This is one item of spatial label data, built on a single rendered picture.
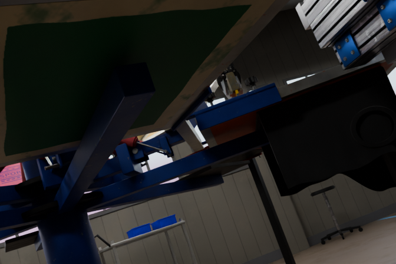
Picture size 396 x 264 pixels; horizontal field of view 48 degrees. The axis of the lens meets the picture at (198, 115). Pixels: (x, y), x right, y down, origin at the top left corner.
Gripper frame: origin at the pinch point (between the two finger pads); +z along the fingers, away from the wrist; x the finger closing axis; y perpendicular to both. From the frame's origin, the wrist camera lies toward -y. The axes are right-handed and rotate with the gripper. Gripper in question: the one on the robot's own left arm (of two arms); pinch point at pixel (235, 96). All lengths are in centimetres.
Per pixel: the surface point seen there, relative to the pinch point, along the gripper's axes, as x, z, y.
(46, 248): -90, 33, 7
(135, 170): -48, 16, 6
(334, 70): 33.1, 11.5, 29.1
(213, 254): -71, 74, -409
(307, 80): 23.2, 11.5, 29.1
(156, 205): -118, -7, -391
